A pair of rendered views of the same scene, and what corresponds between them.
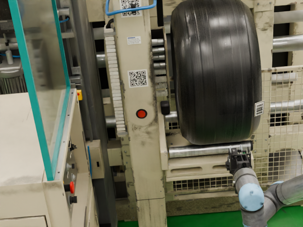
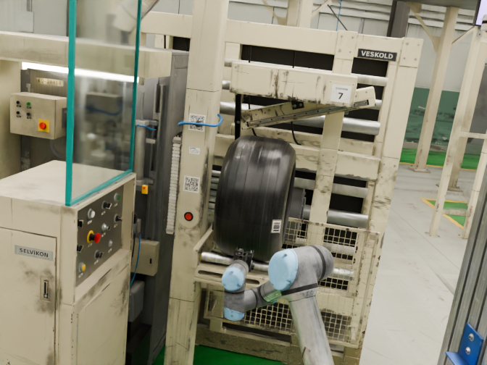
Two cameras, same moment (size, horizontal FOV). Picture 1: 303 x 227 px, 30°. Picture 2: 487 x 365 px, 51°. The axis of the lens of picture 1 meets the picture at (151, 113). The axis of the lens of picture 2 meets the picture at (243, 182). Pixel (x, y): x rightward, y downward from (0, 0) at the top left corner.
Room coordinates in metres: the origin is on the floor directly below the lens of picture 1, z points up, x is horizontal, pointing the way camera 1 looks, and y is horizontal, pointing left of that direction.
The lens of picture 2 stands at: (-0.26, -0.52, 1.87)
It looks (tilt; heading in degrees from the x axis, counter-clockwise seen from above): 15 degrees down; 8
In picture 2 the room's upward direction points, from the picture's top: 7 degrees clockwise
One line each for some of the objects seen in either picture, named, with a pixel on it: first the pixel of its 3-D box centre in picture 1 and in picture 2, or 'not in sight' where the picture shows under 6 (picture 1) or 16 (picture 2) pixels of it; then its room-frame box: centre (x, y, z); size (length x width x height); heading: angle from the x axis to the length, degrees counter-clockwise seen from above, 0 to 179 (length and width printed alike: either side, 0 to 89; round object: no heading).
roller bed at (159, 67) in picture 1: (146, 64); (217, 194); (2.41, 0.00, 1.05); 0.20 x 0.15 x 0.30; 89
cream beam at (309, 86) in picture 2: not in sight; (293, 84); (2.32, -0.35, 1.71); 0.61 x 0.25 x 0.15; 89
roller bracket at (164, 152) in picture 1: (162, 133); (206, 244); (2.02, -0.04, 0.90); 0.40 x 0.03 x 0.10; 179
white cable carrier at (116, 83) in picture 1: (117, 83); (175, 185); (1.98, 0.12, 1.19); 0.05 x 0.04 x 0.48; 179
